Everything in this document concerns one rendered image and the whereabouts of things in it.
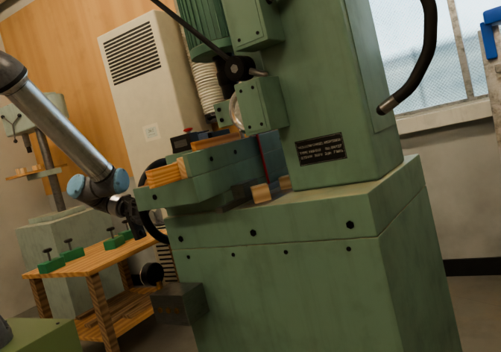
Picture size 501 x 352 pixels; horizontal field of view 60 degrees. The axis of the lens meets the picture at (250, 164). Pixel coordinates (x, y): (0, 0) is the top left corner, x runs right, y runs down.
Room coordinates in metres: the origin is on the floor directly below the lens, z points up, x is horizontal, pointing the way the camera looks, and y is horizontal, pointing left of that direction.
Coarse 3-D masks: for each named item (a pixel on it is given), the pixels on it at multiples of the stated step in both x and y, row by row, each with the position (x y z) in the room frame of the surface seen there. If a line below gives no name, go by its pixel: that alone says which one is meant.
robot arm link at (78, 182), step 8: (80, 176) 1.62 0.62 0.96; (88, 176) 1.65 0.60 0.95; (72, 184) 1.62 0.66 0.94; (80, 184) 1.60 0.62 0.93; (88, 184) 1.60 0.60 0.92; (72, 192) 1.60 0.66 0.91; (80, 192) 1.60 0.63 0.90; (88, 192) 1.61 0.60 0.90; (80, 200) 1.64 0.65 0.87; (88, 200) 1.64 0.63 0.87; (96, 200) 1.67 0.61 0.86
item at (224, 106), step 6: (222, 102) 1.23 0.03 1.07; (228, 102) 1.22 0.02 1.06; (216, 108) 1.24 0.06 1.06; (222, 108) 1.23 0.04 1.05; (228, 108) 1.22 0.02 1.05; (216, 114) 1.25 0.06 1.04; (222, 114) 1.23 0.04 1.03; (228, 114) 1.22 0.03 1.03; (222, 120) 1.23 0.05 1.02; (228, 120) 1.23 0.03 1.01; (222, 126) 1.24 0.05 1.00
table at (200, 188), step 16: (256, 160) 1.20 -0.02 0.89; (272, 160) 1.27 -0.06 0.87; (208, 176) 1.03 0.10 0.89; (224, 176) 1.08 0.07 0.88; (240, 176) 1.13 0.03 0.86; (256, 176) 1.19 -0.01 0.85; (144, 192) 1.08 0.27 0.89; (160, 192) 1.05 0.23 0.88; (176, 192) 1.02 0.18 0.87; (192, 192) 0.99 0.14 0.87; (208, 192) 1.02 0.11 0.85; (144, 208) 1.09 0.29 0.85
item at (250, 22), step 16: (224, 0) 0.99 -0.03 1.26; (240, 0) 0.97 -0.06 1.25; (256, 0) 0.95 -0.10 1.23; (240, 16) 0.97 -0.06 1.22; (256, 16) 0.95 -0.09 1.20; (272, 16) 0.98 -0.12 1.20; (240, 32) 0.98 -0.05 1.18; (256, 32) 0.95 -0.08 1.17; (272, 32) 0.96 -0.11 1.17; (240, 48) 0.99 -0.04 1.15; (256, 48) 1.02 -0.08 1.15
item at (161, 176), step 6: (162, 168) 0.96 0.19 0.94; (168, 168) 0.98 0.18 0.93; (174, 168) 0.99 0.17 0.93; (150, 174) 0.94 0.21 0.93; (156, 174) 0.95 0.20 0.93; (162, 174) 0.96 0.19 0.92; (168, 174) 0.98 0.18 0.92; (174, 174) 0.99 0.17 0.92; (150, 180) 0.94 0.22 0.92; (156, 180) 0.94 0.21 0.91; (162, 180) 0.96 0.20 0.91; (168, 180) 0.97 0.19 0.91; (174, 180) 0.99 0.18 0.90; (150, 186) 0.95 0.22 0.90; (156, 186) 0.94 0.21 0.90
